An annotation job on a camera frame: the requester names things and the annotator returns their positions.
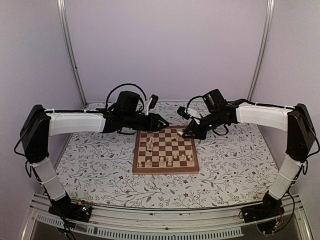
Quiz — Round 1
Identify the wooden chess board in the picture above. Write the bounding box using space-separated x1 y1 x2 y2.
132 125 200 175

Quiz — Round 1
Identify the left aluminium frame post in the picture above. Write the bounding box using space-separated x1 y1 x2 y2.
56 0 88 107

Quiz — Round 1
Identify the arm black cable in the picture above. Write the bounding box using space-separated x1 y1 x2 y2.
104 83 148 111
186 96 206 113

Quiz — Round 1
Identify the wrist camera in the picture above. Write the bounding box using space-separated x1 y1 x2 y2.
177 106 194 120
143 94 159 116

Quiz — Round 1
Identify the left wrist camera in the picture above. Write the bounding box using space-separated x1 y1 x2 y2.
143 94 159 116

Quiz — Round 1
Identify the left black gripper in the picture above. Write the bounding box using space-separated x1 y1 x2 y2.
123 112 170 132

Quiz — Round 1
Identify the light wooden king piece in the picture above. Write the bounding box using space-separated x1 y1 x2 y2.
159 156 166 167

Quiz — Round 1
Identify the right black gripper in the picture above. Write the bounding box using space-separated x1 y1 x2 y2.
182 110 222 141

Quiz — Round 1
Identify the aluminium frame post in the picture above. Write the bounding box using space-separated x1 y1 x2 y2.
246 0 275 102
56 0 88 107

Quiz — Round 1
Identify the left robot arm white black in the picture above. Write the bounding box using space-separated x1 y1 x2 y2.
13 91 169 217

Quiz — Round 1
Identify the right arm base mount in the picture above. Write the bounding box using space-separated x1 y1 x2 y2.
238 192 285 235

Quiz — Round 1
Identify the aluminium front rail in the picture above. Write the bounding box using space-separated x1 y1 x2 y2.
21 193 313 240

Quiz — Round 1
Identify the light wooden knight piece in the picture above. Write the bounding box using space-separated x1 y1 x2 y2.
146 159 152 167

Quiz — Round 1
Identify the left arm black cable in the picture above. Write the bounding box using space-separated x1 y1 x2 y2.
104 83 148 111

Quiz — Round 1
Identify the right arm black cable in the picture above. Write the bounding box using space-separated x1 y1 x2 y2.
186 96 206 113

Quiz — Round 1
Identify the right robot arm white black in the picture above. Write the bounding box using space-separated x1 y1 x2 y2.
177 89 319 218

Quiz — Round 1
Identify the light wooden queen piece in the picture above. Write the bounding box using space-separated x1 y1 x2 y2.
167 156 173 167

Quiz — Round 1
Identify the right aluminium frame post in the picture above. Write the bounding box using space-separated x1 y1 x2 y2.
246 0 275 102

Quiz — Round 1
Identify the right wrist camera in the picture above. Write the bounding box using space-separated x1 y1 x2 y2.
177 106 194 120

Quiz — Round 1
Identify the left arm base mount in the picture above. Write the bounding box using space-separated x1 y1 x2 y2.
48 194 92 223

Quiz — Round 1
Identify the floral patterned table mat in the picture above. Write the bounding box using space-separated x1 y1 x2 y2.
56 123 278 209

